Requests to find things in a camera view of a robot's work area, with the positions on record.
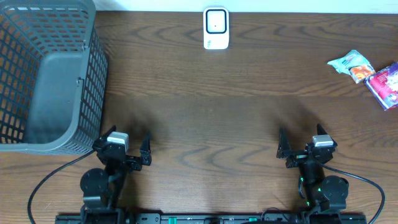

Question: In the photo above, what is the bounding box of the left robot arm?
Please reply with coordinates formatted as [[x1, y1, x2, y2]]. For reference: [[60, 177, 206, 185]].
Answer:
[[80, 126, 152, 224]]

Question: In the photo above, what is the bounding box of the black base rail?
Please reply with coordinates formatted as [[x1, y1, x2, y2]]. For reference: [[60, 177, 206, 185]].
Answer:
[[55, 212, 368, 224]]

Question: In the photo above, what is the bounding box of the purple red tissue pack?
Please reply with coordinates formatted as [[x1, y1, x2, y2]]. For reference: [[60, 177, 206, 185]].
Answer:
[[365, 62, 397, 111]]

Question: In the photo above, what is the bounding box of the grey plastic mesh basket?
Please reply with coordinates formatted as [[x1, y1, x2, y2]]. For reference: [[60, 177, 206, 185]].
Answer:
[[1, 0, 108, 155]]

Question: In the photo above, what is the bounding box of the mint green snack packet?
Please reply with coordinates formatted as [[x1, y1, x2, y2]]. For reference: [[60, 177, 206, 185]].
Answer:
[[327, 50, 370, 75]]

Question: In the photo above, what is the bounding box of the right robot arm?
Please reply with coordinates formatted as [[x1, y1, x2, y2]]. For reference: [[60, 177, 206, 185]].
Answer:
[[276, 124, 349, 223]]

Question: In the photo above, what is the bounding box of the small orange box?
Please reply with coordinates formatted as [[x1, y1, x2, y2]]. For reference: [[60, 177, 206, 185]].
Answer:
[[349, 65, 376, 83]]

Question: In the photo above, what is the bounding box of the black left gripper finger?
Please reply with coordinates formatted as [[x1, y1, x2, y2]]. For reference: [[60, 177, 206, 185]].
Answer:
[[99, 125, 116, 141], [140, 132, 152, 166]]

